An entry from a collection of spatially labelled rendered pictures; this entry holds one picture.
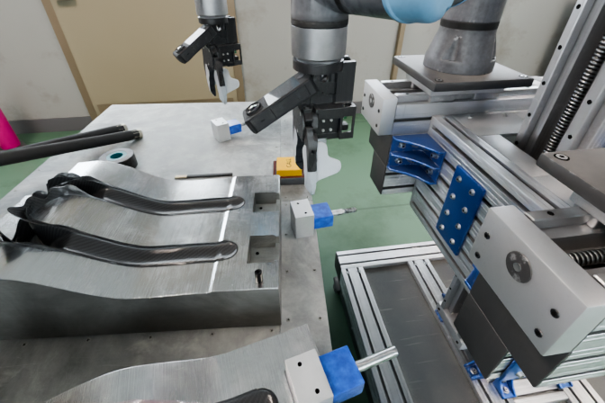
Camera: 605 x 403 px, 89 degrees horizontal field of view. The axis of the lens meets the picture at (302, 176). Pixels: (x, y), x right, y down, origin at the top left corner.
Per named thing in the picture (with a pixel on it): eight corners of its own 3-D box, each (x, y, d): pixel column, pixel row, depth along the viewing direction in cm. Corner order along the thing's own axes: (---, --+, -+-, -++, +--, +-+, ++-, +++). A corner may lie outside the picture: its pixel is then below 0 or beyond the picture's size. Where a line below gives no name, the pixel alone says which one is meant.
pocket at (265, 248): (280, 250, 50) (279, 234, 48) (280, 278, 46) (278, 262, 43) (251, 252, 50) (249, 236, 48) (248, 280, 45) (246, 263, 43)
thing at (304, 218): (350, 211, 66) (352, 191, 63) (359, 227, 62) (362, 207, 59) (290, 221, 63) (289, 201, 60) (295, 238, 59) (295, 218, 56)
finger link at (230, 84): (245, 101, 84) (237, 66, 81) (224, 105, 81) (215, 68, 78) (240, 101, 87) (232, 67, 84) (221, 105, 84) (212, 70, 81)
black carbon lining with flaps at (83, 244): (247, 202, 57) (241, 159, 52) (237, 274, 44) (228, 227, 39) (54, 210, 56) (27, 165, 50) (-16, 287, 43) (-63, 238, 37)
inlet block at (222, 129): (251, 125, 100) (250, 110, 97) (258, 131, 97) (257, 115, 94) (213, 136, 94) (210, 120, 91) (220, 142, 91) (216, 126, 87)
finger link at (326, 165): (344, 196, 50) (343, 140, 47) (309, 201, 49) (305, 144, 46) (338, 190, 53) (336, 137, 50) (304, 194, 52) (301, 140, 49)
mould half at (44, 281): (281, 209, 66) (278, 155, 59) (281, 325, 45) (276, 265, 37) (40, 218, 64) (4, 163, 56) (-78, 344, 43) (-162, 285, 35)
